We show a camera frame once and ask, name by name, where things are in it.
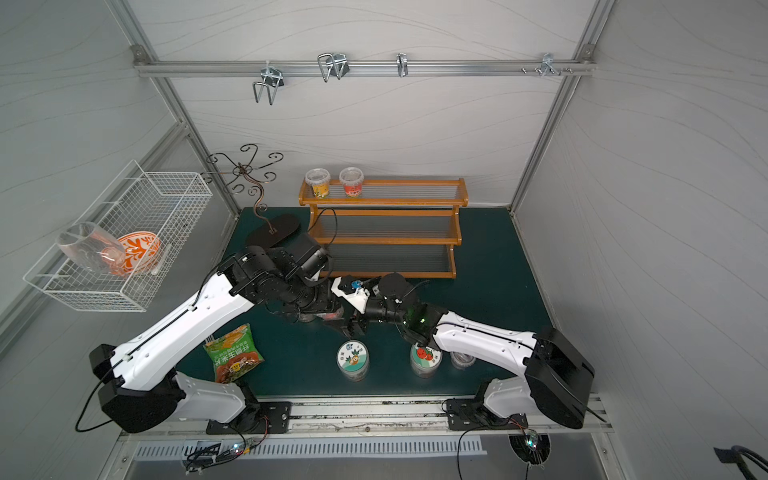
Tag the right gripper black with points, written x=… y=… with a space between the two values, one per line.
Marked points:
x=365 y=318

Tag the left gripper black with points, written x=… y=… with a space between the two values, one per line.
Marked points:
x=324 y=306

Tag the small clear yellow seed container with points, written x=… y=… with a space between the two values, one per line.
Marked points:
x=318 y=179

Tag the small clear red seed container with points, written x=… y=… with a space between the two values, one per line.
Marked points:
x=352 y=180

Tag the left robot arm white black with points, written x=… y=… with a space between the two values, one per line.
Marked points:
x=139 y=386

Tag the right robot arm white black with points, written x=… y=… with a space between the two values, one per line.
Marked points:
x=549 y=374

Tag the wooden two-tier shelf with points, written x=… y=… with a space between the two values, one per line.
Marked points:
x=408 y=226

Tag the small clear container front right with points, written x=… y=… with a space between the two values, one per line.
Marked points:
x=462 y=361

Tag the jar with carrot lid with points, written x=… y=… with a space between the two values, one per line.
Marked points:
x=353 y=360

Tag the jar with tomato lid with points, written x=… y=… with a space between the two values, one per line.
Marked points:
x=424 y=360

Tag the black metal jewelry stand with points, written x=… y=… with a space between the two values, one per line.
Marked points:
x=247 y=177

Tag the green snack bag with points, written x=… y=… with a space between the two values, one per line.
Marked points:
x=233 y=355

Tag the orange patterned bowl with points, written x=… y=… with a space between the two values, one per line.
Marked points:
x=142 y=254

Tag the clear glass cup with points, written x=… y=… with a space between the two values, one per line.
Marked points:
x=92 y=248

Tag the metal double hook left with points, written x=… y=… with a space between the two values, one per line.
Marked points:
x=266 y=88

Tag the metal double hook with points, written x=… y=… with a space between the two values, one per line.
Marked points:
x=333 y=65
x=266 y=88

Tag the metal double hook middle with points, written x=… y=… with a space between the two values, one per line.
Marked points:
x=333 y=65

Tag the small metal hook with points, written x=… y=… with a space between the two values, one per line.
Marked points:
x=402 y=65

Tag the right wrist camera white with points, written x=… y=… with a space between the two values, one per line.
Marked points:
x=353 y=291

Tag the aluminium front rail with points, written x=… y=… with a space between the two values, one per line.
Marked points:
x=375 y=416

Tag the aluminium rail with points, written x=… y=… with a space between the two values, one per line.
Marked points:
x=358 y=68
x=375 y=416

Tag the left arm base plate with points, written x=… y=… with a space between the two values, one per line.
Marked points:
x=264 y=417

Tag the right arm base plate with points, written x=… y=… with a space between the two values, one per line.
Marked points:
x=466 y=414

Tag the white slotted cable duct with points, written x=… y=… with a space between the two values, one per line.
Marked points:
x=326 y=447

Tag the white wire basket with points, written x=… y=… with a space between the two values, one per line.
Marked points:
x=168 y=204

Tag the aluminium top rail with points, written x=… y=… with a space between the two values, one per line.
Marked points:
x=358 y=68

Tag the metal bracket hook right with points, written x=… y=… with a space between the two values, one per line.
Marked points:
x=547 y=67

